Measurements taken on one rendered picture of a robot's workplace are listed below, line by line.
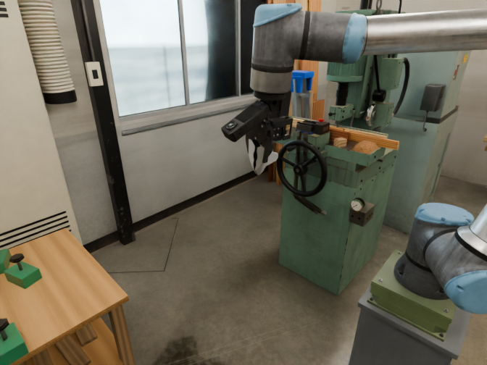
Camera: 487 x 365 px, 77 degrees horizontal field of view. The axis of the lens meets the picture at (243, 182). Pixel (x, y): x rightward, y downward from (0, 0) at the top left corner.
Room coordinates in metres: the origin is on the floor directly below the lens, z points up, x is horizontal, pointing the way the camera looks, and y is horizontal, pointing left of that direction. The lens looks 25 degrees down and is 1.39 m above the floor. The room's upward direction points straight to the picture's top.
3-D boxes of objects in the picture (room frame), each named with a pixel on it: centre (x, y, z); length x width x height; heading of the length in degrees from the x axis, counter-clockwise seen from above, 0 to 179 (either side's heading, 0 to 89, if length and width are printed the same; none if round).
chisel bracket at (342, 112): (1.66, -0.53, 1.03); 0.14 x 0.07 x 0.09; 137
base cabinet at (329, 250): (1.74, -0.59, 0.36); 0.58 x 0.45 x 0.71; 137
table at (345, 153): (1.60, -0.41, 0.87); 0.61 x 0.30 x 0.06; 47
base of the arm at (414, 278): (0.82, -0.62, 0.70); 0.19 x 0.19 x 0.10
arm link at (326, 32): (0.70, -0.18, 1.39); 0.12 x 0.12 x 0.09; 84
